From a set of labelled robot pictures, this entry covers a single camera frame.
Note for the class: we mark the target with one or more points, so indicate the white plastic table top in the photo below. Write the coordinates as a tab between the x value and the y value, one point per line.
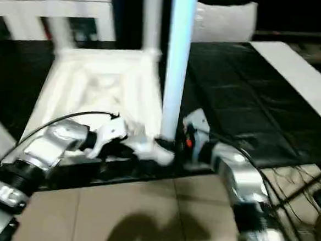
108	84

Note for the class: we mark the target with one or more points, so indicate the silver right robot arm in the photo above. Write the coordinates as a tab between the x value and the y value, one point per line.
244	181

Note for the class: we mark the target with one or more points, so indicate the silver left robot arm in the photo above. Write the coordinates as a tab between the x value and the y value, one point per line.
37	156

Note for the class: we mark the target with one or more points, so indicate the black work mat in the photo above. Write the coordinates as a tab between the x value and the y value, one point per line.
245	93

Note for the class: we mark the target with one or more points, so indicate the light grey pillow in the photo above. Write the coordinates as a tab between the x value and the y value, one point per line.
225	23

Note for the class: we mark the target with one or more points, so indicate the white flat board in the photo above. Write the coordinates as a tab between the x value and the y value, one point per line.
301	78

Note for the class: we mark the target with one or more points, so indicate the white glass-door cabinet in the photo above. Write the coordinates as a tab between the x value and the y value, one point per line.
25	9

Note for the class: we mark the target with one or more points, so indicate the black metal table frame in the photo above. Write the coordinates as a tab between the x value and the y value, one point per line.
310	186

